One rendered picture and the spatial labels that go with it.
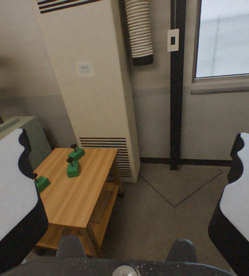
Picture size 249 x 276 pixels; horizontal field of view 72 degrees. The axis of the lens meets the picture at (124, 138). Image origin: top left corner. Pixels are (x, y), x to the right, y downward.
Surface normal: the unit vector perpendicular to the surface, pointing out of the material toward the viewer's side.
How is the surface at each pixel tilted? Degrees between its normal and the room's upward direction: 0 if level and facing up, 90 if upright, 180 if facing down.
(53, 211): 0
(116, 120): 90
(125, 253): 0
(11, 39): 90
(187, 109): 90
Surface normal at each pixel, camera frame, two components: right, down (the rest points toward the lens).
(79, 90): -0.22, 0.53
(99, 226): -0.14, -0.85
